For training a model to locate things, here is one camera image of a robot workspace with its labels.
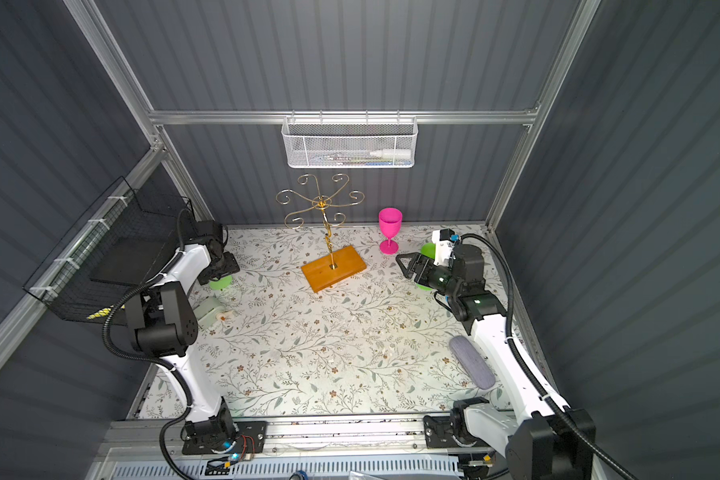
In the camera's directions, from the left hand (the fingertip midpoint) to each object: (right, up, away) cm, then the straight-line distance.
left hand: (218, 272), depth 96 cm
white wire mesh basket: (+41, +53, +28) cm, 73 cm away
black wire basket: (-15, +10, -17) cm, 25 cm away
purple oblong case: (+77, -23, -12) cm, 81 cm away
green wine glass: (-2, -4, +6) cm, 8 cm away
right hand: (+59, +4, -20) cm, 63 cm away
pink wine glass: (+57, +17, +6) cm, 59 cm away
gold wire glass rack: (+36, 0, +10) cm, 37 cm away
